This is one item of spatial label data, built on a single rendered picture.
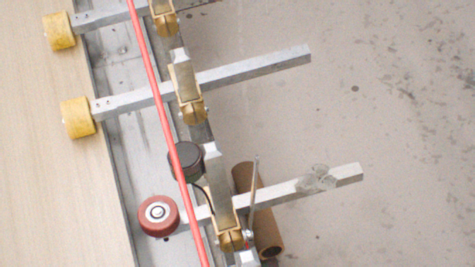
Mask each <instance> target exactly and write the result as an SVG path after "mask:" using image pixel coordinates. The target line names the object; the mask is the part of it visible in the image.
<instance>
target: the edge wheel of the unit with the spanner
mask: <svg viewBox="0 0 475 267"><path fill-rule="evenodd" d="M137 217H138V221H139V224H140V226H141V229H142V230H143V231H144V232H145V233H146V234H147V235H149V237H153V238H164V237H167V236H168V235H171V234H172V233H173V232H174V231H175V230H176V229H177V226H179V224H180V212H179V209H177V204H176V203H175V202H174V201H173V199H172V198H170V197H168V196H165V195H155V196H150V197H148V198H147V199H146V200H145V201H144V202H143V203H141V205H140V206H139V209H138V213H137Z"/></svg>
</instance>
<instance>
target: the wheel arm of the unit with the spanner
mask: <svg viewBox="0 0 475 267"><path fill-rule="evenodd" d="M328 173H329V174H330V175H332V176H335V177H336V178H337V179H338V180H337V182H336V187H335V188H338V187H341V186H346V185H349V184H354V183H357V182H362V181H363V169H362V167H360V164H359V161H356V162H354V163H351V164H348V165H344V166H340V167H335V168H332V169H329V171H328ZM296 182H298V179H292V180H290V181H289V182H284V183H281V184H276V185H273V186H268V187H265V188H262V189H257V190H256V196H255V204H254V212H255V211H258V210H264V209H266V208H268V207H272V206H276V205H280V204H282V203H287V202H291V201H295V200H298V199H299V198H303V197H306V196H311V195H312V194H310V195H309V194H305V193H299V192H295V187H294V184H295V183H296ZM250 194H252V192H249V193H246V194H240V195H238V196H234V197H231V198H232V201H233V203H234V206H235V210H236V213H237V216H239V215H244V214H248V213H249V209H250ZM193 209H194V214H195V217H197V222H198V225H199V228H200V227H201V226H205V225H210V224H212V222H211V216H210V212H209V208H208V205H207V204H206V205H202V206H198V207H195V208H193ZM189 230H191V226H190V224H189V219H188V215H187V213H186V211H182V212H180V224H179V226H177V229H176V230H175V231H174V232H173V233H172V234H171V235H168V236H167V237H172V236H173V235H177V234H179V233H181V232H185V231H189ZM167 237H164V238H155V239H156V240H159V239H165V238H167Z"/></svg>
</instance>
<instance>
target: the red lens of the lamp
mask: <svg viewBox="0 0 475 267"><path fill-rule="evenodd" d="M181 142H191V141H180V142H178V143H181ZM191 143H193V142H191ZM175 145H177V143H175ZM193 145H195V146H196V147H198V149H199V150H200V148H199V146H198V145H197V144H196V143H193ZM169 154H170V153H169V151H168V152H167V160H168V163H169V166H170V169H171V170H172V172H173V173H174V174H175V170H174V167H173V166H172V164H171V162H170V161H169V158H168V157H169ZM199 154H200V157H199V160H198V162H197V163H195V164H194V165H193V166H191V167H189V168H188V167H186V168H182V172H183V175H184V177H188V176H191V175H193V174H195V173H197V172H198V171H199V170H200V168H201V166H202V163H203V159H202V156H201V150H200V153H199Z"/></svg>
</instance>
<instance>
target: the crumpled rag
mask: <svg viewBox="0 0 475 267"><path fill-rule="evenodd" d="M328 171H329V166H327V165H322V164H319V165H318V164H314V165H312V166H310V167H308V168H307V170H306V171H305V174H303V175H300V176H299V177H298V182H296V183H295V184H294V187H295V192H299V193H305V194H309V195H310V194H312V195H313V194H316V193H317V191H320V189H321V190H322V191H331V189H335V187H336V182H337V180H338V179H337V178H336V177H335V176H332V175H330V174H329V173H328Z"/></svg>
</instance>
